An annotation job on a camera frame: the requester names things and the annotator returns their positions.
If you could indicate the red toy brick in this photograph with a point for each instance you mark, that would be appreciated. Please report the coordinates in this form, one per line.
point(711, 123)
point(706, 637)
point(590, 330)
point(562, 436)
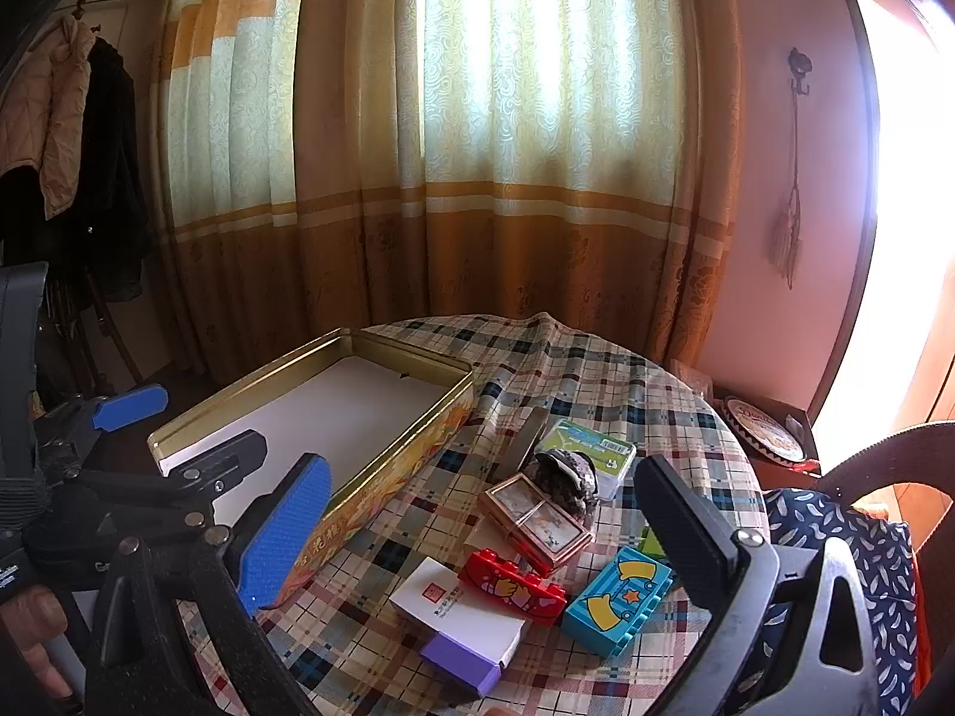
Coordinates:
point(507, 582)

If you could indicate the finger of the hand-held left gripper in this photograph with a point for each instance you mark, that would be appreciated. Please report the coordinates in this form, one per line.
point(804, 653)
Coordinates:
point(216, 459)
point(130, 406)

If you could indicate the white purple card box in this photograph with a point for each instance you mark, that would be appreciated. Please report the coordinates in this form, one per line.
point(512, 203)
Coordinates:
point(448, 604)

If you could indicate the metal wall hook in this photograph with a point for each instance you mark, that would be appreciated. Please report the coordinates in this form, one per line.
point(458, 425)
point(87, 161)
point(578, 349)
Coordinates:
point(800, 67)

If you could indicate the black coat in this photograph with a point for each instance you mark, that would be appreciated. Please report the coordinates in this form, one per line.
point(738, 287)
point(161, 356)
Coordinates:
point(112, 164)

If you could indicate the blue feather print cushion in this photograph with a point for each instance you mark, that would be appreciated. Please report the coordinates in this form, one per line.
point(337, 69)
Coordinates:
point(873, 537)

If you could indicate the gold tin box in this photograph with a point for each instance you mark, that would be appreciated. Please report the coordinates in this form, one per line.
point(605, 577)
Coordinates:
point(403, 455)

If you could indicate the clear floss pick box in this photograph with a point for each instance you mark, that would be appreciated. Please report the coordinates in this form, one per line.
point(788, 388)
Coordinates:
point(589, 444)

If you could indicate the copper card box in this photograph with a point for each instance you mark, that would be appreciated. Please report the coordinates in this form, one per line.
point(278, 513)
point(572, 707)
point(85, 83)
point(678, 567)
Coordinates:
point(533, 522)

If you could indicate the hanging tassel ornament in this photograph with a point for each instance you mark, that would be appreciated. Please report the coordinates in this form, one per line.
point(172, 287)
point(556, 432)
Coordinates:
point(787, 239)

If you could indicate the orange and cream curtain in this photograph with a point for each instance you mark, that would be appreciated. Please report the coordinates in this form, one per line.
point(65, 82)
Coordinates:
point(485, 127)

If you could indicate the beige quilted jacket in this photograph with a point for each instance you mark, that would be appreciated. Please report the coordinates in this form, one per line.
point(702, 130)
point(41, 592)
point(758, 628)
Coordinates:
point(63, 127)

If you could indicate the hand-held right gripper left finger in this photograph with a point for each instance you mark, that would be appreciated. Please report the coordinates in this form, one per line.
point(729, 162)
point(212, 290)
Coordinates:
point(291, 537)

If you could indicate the green toy brick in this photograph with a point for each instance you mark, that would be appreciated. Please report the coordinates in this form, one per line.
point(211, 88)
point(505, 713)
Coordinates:
point(655, 543)

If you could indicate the clear plastic bag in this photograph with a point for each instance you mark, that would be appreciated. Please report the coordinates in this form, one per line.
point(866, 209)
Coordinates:
point(694, 379)

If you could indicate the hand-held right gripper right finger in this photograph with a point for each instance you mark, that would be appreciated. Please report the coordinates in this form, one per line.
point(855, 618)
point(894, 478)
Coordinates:
point(686, 529)

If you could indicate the blue toy brick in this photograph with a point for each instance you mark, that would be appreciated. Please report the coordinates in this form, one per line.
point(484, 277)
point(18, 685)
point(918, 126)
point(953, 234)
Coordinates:
point(612, 604)

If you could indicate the person's left hand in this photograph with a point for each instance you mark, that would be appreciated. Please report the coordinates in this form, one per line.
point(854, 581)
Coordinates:
point(30, 634)

